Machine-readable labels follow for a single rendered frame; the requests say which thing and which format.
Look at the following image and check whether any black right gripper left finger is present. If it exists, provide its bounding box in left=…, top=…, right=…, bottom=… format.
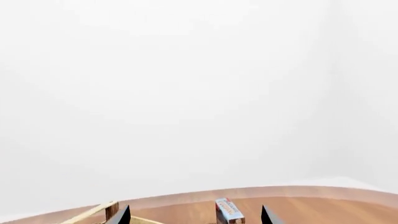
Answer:
left=106, top=204, right=131, bottom=224

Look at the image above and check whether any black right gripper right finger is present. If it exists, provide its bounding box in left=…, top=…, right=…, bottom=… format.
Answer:
left=261, top=204, right=285, bottom=224

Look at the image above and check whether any blue and red carton box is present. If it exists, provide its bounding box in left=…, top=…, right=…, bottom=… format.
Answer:
left=215, top=197, right=246, bottom=224

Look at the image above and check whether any wooden tray with dark handle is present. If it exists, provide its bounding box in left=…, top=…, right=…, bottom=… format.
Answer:
left=60, top=200, right=165, bottom=224

